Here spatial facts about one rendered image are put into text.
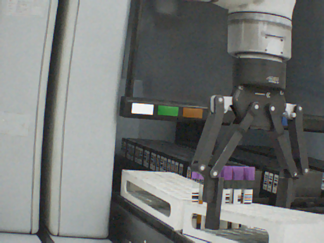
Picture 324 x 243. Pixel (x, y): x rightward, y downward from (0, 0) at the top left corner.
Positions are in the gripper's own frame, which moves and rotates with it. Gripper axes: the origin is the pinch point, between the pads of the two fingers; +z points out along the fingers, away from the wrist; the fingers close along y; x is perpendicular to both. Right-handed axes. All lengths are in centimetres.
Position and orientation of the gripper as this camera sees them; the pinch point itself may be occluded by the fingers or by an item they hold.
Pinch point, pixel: (249, 212)
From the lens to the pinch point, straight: 93.5
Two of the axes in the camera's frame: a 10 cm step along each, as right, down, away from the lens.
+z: -0.7, 10.0, -0.4
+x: -3.4, 0.1, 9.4
